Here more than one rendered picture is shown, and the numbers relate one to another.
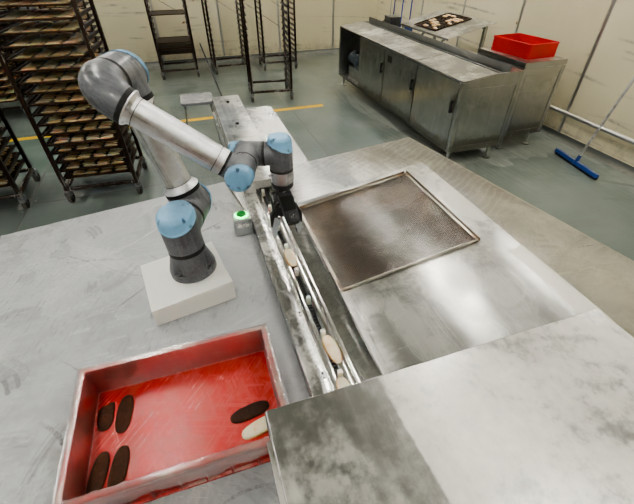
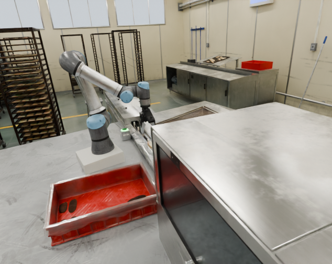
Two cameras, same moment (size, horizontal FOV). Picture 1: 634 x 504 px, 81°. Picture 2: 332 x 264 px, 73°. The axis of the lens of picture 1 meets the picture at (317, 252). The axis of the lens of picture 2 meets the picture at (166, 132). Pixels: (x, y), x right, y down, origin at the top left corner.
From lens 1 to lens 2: 0.48 m
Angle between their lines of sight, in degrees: 17
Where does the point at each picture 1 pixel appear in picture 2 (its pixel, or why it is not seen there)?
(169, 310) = (92, 165)
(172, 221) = (95, 120)
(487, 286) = not seen: hidden behind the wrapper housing
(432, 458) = (212, 127)
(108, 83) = (73, 58)
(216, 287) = (115, 154)
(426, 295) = not seen: hidden behind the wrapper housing
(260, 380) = (141, 188)
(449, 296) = not seen: hidden behind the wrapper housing
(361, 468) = (187, 131)
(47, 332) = (28, 181)
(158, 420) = (90, 206)
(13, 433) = (15, 218)
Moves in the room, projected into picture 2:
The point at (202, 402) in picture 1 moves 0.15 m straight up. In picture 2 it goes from (112, 198) to (107, 173)
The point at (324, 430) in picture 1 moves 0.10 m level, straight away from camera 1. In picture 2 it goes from (173, 127) to (172, 116)
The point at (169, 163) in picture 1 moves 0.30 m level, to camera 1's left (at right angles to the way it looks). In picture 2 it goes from (93, 97) to (47, 101)
